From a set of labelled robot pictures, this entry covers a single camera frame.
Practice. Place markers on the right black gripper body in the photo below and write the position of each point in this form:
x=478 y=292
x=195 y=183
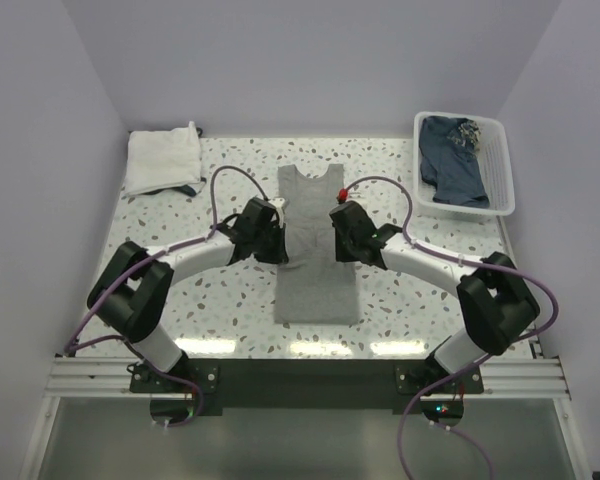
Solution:
x=343 y=248

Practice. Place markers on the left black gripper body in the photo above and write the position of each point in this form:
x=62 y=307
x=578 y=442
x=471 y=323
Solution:
x=269 y=243

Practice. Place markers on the grey tank top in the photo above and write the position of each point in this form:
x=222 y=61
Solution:
x=312 y=287

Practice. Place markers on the white motorcycle print tank top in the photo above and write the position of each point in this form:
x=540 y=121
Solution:
x=166 y=159

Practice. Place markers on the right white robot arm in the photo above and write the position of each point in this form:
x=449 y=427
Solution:
x=496 y=304

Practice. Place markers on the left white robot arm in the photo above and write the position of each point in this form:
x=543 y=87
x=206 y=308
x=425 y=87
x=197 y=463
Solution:
x=131 y=293

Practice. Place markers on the blue garment in basket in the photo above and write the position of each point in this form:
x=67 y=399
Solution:
x=449 y=164

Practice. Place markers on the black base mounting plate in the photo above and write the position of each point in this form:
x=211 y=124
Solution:
x=283 y=384

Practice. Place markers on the white plastic laundry basket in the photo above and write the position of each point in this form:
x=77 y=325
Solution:
x=495 y=168

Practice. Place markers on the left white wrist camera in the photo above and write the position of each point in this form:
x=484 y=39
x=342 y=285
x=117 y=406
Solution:
x=279 y=203

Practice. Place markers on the aluminium frame rail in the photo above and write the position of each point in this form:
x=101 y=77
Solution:
x=100 y=371

